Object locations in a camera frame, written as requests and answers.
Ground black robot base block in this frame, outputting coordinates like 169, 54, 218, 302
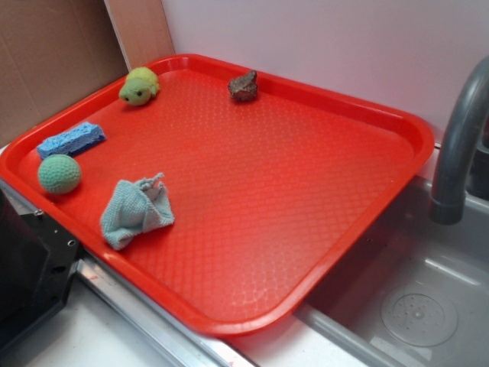
1, 193, 80, 352

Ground red plastic tray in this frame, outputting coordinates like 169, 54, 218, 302
1, 55, 434, 336

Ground brown rock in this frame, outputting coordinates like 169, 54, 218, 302
228, 70, 258, 102

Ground light blue crumpled cloth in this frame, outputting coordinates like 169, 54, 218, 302
100, 173, 175, 251

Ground green plush frog toy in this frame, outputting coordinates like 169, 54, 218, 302
118, 67, 160, 106

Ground blue sponge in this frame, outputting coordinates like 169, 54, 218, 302
36, 122, 106, 160

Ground grey plastic sink basin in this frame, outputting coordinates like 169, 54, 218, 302
296, 161, 488, 366

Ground grey toy faucet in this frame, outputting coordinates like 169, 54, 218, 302
429, 57, 488, 225

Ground brown cardboard panel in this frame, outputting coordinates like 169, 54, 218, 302
1, 1, 174, 146

